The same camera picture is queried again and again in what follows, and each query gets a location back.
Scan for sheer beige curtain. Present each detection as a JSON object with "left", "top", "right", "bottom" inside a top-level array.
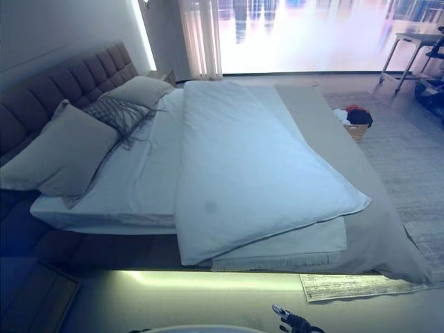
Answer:
[{"left": 178, "top": 0, "right": 223, "bottom": 83}]

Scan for metal frame table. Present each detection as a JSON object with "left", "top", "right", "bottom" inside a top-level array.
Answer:
[{"left": 378, "top": 33, "right": 438, "bottom": 95}]

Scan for dark wheeled machine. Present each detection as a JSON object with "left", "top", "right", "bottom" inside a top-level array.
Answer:
[{"left": 412, "top": 40, "right": 444, "bottom": 109}]

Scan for brown tufted headboard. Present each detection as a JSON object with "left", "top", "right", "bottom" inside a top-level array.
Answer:
[{"left": 0, "top": 42, "right": 139, "bottom": 167}]

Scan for grey fringed decorative cushion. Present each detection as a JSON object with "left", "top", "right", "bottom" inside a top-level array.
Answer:
[{"left": 82, "top": 90, "right": 168, "bottom": 152}]

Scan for clothes in basket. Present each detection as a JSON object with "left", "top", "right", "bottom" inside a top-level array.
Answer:
[{"left": 332, "top": 104, "right": 374, "bottom": 126}]

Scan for white mattress sheet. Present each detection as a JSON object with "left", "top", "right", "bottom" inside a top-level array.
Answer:
[{"left": 30, "top": 88, "right": 185, "bottom": 235}]

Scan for large beige pillow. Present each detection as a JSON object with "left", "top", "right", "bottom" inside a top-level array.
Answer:
[{"left": 0, "top": 99, "right": 119, "bottom": 198}]

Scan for white duvet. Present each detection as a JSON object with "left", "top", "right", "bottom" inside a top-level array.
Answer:
[{"left": 172, "top": 80, "right": 373, "bottom": 266}]

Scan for wooden nightstand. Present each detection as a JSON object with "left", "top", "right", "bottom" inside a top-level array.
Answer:
[{"left": 148, "top": 69, "right": 176, "bottom": 86}]

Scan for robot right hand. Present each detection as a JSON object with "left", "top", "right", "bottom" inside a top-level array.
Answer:
[{"left": 271, "top": 304, "right": 325, "bottom": 333}]

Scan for dark bed frame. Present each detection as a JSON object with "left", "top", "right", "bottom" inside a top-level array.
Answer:
[{"left": 0, "top": 189, "right": 216, "bottom": 275}]

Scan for woven laundry basket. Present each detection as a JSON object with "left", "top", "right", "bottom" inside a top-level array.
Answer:
[{"left": 343, "top": 121, "right": 370, "bottom": 144}]

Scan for grey bedspread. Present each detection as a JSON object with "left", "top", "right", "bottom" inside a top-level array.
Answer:
[{"left": 199, "top": 83, "right": 435, "bottom": 287}]

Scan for grey patterned floor rug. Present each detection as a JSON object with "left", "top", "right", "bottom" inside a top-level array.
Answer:
[{"left": 299, "top": 91, "right": 444, "bottom": 305}]

